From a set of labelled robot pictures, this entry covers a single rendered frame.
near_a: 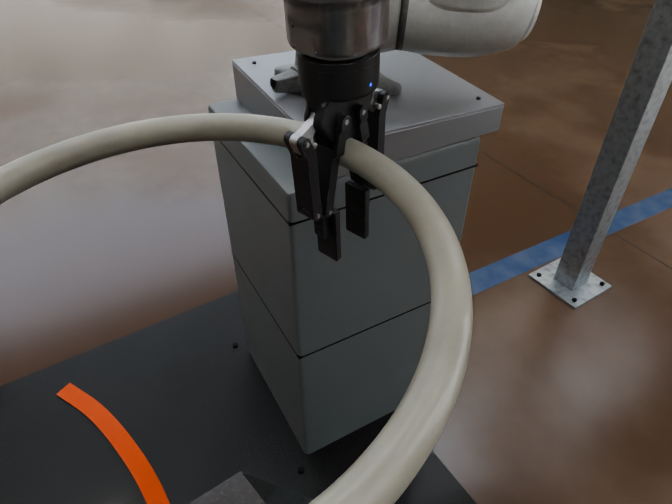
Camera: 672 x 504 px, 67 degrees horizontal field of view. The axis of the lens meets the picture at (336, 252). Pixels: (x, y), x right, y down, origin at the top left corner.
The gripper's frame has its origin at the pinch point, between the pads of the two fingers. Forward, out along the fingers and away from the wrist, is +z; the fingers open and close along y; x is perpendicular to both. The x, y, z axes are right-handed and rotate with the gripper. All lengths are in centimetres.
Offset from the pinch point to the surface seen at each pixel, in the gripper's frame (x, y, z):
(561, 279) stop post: 4, -110, 93
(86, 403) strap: -74, 25, 86
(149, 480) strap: -42, 26, 86
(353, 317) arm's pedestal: -14, -18, 44
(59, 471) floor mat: -61, 39, 85
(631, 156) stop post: 9, -114, 43
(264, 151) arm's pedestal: -31.9, -15.5, 9.9
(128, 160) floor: -190, -57, 94
